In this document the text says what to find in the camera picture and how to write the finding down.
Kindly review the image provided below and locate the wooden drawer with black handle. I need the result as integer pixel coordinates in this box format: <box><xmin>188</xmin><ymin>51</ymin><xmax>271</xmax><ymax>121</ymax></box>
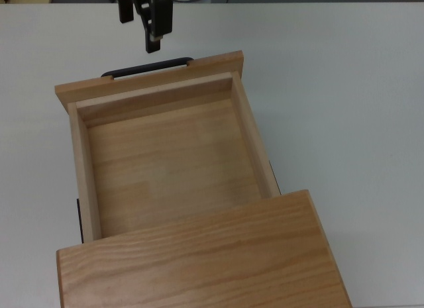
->
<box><xmin>54</xmin><ymin>50</ymin><xmax>283</xmax><ymax>245</ymax></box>

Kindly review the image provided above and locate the wooden cabinet housing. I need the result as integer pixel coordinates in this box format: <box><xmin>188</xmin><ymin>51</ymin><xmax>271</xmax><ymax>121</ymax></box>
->
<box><xmin>55</xmin><ymin>188</ymin><xmax>354</xmax><ymax>308</ymax></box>

